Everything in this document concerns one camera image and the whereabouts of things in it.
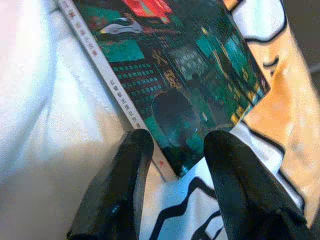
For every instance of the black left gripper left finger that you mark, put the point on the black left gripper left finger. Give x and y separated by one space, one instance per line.
117 195

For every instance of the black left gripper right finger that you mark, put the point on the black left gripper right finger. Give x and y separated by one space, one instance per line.
250 200

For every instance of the yellow cartoon egg blanket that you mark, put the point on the yellow cartoon egg blanket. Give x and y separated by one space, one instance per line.
275 112

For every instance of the dark cover book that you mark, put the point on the dark cover book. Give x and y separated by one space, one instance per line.
175 75

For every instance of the white mattress pad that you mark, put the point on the white mattress pad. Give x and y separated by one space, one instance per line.
50 100

